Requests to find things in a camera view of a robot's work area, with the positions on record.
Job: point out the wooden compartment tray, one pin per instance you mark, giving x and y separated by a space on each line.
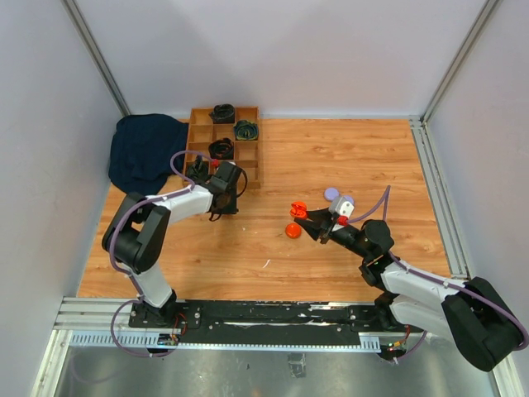
227 134

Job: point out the dark rolled belt lower left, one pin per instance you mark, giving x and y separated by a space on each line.
198 170

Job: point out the dark blue cloth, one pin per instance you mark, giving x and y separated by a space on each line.
142 149

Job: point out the orange charging case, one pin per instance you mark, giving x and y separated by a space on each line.
298 210
293 230

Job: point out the dark green rolled belt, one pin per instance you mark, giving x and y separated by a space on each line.
245 130

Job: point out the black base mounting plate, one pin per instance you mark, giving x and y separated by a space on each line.
265 325

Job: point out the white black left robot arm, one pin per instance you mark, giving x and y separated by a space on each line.
135 237

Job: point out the black rolled belt middle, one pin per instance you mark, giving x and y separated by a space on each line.
222 149

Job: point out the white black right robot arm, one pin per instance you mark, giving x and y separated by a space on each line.
471 313

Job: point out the black rolled belt top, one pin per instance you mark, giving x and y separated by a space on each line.
223 114

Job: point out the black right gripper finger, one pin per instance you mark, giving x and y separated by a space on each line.
315 229
320 217

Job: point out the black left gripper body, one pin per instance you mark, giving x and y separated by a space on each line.
231 205

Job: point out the black rolled belt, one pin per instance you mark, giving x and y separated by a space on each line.
222 149
223 114

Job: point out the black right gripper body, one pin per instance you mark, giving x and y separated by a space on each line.
328 228

